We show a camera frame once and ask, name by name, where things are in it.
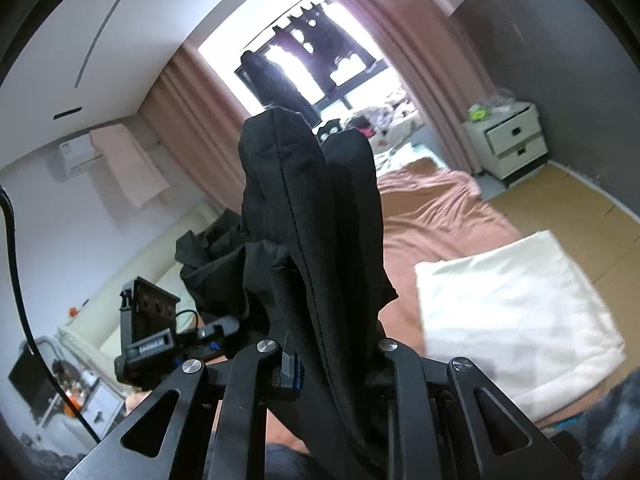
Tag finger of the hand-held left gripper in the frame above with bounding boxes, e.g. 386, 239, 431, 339
175, 316, 241, 357

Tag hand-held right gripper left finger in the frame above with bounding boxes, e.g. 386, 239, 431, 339
65, 338, 303, 480

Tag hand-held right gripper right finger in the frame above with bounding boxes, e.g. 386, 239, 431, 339
370, 338, 586, 480

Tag black collared shirt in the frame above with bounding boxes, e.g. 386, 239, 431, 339
175, 107, 401, 480

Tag dark hanging clothes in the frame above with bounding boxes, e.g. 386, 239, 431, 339
234, 2, 383, 116

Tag cream padded headboard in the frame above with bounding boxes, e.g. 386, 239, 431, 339
57, 200, 236, 361

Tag white drawer unit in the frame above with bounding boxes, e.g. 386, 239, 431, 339
75, 377, 126, 441

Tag black monitor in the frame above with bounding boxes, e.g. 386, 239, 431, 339
7, 352, 60, 418

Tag white folded blanket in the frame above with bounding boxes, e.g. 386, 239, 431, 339
414, 230, 626, 418

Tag pink hanging towel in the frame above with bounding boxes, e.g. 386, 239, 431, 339
90, 124, 172, 208

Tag orange-brown bed blanket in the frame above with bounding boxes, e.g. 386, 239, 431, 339
200, 157, 526, 456

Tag white air conditioner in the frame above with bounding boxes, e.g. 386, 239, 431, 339
44, 132, 108, 184

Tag pink curtain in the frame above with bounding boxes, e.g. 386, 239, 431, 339
287, 0, 483, 176
139, 40, 268, 221

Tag dark fuzzy rug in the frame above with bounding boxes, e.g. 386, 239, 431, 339
545, 372, 640, 480

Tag pile of plush toys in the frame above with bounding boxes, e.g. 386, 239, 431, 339
317, 90, 426, 143

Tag white nightstand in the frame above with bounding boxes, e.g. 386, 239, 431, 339
461, 101, 550, 182

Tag black cable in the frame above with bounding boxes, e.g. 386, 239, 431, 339
0, 185, 103, 448

